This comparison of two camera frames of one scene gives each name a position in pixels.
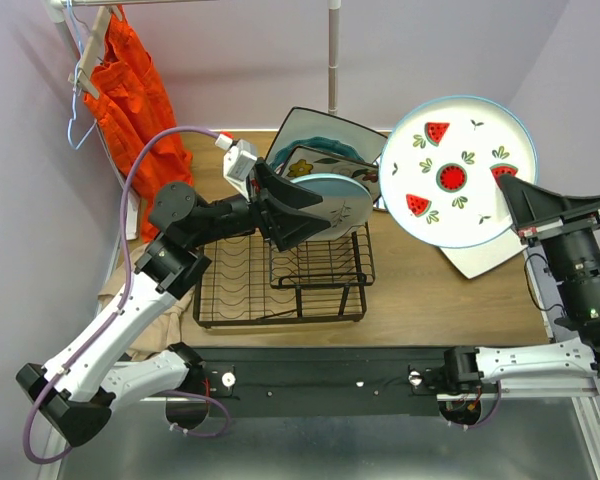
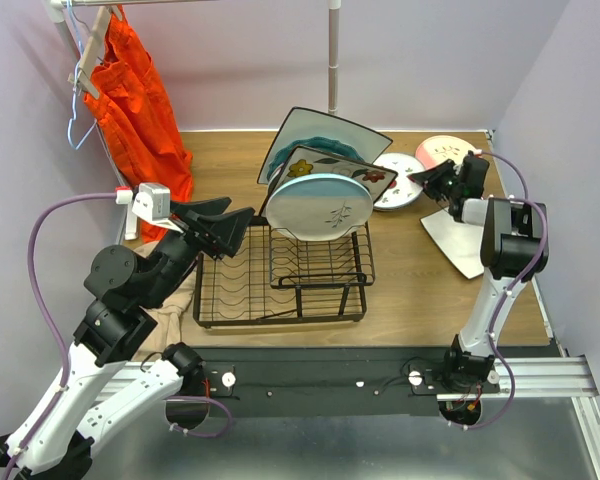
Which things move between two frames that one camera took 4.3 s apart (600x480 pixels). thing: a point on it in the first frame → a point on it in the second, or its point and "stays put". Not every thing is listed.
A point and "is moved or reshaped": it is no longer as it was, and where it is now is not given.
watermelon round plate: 441,168 is moved or reshaped
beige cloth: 174,325 stays put
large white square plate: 301,123 stays put
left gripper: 278,225 → 196,218
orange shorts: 129,105 stays put
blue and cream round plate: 346,203 stays put
